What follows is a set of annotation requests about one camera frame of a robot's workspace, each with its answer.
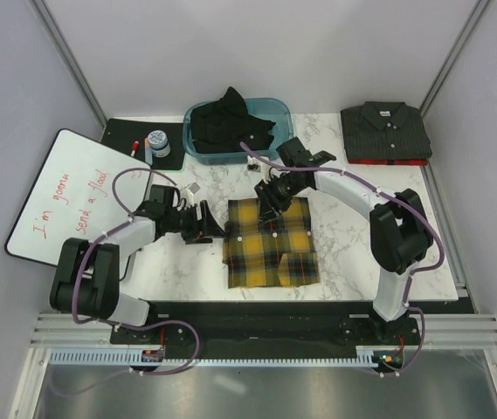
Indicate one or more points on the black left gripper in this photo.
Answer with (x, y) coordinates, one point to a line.
(202, 230)

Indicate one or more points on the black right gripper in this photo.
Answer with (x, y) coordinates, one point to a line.
(270, 206)

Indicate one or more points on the yellow plaid long sleeve shirt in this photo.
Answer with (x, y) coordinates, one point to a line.
(279, 253)

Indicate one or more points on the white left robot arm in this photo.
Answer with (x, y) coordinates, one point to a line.
(88, 275)

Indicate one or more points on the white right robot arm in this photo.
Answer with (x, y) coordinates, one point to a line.
(399, 233)

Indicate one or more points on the teal plastic bin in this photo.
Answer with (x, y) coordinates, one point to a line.
(263, 108)

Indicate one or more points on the blue orange eraser stick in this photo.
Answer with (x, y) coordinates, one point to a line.
(148, 152)

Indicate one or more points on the black shirt in bin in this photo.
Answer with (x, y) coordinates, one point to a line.
(219, 127)

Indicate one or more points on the small blue white jar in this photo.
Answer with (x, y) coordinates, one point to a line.
(158, 143)

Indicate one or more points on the red whiteboard marker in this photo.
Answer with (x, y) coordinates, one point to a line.
(135, 147)

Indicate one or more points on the black mat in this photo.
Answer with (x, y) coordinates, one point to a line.
(120, 134)

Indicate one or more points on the folded dark striped shirt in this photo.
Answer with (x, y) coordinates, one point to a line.
(384, 131)

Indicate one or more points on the white dry-erase board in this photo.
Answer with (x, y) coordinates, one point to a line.
(82, 190)

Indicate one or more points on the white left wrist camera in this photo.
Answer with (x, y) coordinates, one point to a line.
(188, 193)

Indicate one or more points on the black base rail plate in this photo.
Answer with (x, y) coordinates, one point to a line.
(269, 330)

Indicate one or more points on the light blue cable duct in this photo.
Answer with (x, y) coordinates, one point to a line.
(140, 358)

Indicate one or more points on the aluminium frame rail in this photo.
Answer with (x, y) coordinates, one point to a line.
(443, 331)

